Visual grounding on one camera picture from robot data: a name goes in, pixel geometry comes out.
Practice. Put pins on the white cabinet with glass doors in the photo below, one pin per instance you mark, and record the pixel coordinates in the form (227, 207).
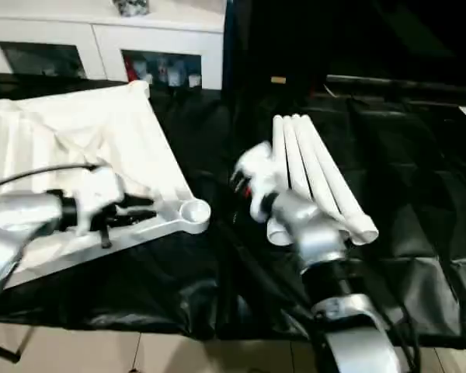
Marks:
(101, 35)

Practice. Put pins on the black mat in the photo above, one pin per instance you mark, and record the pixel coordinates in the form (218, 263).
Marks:
(159, 279)

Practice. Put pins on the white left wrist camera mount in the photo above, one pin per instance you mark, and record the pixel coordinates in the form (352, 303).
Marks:
(101, 186)

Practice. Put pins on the white plastic table leg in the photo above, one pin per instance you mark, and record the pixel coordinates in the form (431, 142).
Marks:
(295, 155)
(314, 167)
(334, 171)
(279, 132)

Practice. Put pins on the small white cup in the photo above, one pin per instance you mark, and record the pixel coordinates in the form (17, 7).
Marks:
(148, 78)
(194, 80)

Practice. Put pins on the black bar with red light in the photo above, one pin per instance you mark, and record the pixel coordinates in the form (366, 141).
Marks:
(396, 83)

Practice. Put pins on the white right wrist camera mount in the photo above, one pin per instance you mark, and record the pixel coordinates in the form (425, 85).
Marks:
(260, 167)

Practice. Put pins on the red bottle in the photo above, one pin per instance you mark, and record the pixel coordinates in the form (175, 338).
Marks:
(129, 69)

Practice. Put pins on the black metal table frame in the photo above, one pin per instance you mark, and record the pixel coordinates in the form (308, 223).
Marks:
(4, 346)

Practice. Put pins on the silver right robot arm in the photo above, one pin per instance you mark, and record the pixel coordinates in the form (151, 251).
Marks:
(318, 233)

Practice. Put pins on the white plastic table top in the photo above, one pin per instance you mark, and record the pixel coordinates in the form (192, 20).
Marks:
(81, 128)

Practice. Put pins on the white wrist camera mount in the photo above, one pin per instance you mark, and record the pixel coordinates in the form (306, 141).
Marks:
(260, 167)
(101, 186)

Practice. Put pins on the small tan label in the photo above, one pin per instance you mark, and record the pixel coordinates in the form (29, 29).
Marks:
(278, 79)

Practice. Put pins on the dark object on cabinet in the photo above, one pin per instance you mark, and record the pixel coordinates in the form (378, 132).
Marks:
(132, 7)

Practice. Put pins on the white patterned jar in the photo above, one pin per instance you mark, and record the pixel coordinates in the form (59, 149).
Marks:
(174, 77)

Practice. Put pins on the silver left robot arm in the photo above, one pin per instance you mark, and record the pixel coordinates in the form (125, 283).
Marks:
(19, 217)

